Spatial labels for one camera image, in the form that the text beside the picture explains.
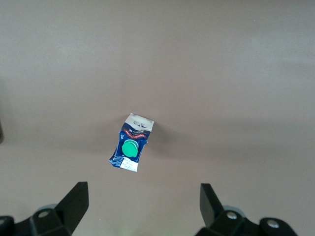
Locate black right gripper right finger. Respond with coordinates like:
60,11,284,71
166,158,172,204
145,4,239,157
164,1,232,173
195,183,298,236

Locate blue white milk carton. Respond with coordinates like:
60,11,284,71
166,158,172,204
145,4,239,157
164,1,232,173
109,113,155,172

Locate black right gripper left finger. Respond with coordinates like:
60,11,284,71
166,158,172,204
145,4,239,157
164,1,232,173
0,181,89,236

